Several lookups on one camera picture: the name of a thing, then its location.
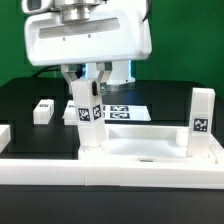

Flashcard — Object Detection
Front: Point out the white left obstacle block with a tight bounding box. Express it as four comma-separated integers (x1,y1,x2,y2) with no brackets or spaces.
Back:
0,124,11,153

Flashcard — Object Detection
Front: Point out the white desk tabletop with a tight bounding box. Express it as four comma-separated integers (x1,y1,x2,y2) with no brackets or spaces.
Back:
79,125,224,189

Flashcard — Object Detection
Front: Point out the white front obstacle bar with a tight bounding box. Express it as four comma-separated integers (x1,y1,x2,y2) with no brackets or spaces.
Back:
0,159,224,189

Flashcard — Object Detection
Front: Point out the black cable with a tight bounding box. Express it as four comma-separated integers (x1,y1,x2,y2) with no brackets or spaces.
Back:
31,65,64,79

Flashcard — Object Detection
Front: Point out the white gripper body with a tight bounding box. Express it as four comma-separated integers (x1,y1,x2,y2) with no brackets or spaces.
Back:
21,0,152,66

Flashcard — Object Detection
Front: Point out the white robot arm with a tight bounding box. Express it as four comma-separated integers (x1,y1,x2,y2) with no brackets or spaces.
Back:
21,0,152,95

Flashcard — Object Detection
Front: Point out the fiducial marker sheet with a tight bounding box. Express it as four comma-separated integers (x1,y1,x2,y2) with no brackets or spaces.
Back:
103,105,151,121

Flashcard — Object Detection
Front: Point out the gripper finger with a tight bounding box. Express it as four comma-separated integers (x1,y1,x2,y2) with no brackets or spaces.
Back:
92,62,112,96
61,64,78,85

